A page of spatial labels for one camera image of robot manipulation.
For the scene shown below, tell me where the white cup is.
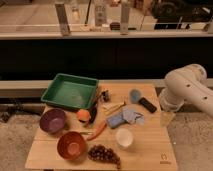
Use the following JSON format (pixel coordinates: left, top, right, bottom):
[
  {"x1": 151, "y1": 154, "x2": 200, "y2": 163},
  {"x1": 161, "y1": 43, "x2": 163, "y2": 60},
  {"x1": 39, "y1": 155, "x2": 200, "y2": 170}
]
[{"x1": 115, "y1": 128, "x2": 134, "y2": 149}]

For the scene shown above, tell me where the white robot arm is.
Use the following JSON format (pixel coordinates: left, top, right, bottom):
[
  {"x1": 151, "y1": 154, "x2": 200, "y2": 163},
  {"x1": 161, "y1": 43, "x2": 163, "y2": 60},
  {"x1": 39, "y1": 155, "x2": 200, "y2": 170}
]
[{"x1": 159, "y1": 64, "x2": 213, "y2": 118}]

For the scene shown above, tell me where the purple bowl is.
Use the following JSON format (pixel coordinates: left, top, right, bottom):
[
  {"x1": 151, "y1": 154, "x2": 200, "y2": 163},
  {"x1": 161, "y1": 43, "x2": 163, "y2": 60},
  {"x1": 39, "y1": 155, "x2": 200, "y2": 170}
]
[{"x1": 39, "y1": 108, "x2": 66, "y2": 134}]

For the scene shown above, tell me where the orange bowl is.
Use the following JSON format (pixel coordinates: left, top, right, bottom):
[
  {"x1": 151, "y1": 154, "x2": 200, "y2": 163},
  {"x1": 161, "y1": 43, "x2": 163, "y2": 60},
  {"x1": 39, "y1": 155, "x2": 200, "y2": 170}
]
[{"x1": 57, "y1": 131, "x2": 87, "y2": 160}]

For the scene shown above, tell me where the small dark object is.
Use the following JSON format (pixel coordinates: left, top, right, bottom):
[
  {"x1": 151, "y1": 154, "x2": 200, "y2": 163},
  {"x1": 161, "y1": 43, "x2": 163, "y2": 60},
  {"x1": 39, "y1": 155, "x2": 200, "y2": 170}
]
[{"x1": 101, "y1": 90, "x2": 110, "y2": 102}]

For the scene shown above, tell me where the pale yellow utensil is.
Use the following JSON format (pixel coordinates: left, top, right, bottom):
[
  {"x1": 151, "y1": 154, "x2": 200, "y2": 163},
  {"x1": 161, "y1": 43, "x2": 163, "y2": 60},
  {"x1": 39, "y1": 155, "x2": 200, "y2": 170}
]
[{"x1": 102, "y1": 102, "x2": 126, "y2": 115}]

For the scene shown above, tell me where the dark eggplant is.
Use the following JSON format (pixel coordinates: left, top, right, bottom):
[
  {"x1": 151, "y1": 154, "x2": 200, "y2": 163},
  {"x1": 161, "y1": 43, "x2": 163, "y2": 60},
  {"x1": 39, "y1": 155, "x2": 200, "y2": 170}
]
[{"x1": 89, "y1": 101, "x2": 98, "y2": 124}]

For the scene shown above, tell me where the blue grey cloth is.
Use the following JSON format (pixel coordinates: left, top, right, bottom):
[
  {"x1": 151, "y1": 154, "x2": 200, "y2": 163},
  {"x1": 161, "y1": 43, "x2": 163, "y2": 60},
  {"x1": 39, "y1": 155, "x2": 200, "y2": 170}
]
[{"x1": 106, "y1": 107, "x2": 144, "y2": 129}]

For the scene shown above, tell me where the orange round fruit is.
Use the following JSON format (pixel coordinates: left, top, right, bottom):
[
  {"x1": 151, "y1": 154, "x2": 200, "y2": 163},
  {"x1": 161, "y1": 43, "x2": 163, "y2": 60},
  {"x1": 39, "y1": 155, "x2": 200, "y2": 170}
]
[{"x1": 77, "y1": 109, "x2": 91, "y2": 122}]

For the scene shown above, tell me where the green plastic tray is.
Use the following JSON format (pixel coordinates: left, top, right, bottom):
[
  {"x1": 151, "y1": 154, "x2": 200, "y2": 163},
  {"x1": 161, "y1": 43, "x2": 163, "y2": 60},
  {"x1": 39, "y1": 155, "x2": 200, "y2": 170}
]
[{"x1": 41, "y1": 73, "x2": 99, "y2": 109}]

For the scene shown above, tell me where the dark grape bunch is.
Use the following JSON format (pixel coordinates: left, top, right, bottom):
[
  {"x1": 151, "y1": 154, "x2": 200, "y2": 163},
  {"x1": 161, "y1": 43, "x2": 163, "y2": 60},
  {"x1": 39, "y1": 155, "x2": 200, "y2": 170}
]
[{"x1": 88, "y1": 145, "x2": 121, "y2": 169}]

